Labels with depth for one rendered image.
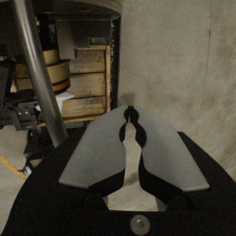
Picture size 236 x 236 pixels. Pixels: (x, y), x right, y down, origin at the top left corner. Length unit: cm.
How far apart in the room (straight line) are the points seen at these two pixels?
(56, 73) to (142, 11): 134
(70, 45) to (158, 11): 141
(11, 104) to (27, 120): 5
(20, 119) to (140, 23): 138
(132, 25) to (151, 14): 22
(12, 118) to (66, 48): 20
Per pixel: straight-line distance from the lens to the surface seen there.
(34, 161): 69
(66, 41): 30
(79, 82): 55
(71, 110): 59
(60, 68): 30
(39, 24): 36
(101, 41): 55
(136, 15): 154
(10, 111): 37
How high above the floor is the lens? 141
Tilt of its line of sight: 53 degrees down
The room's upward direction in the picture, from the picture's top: 152 degrees clockwise
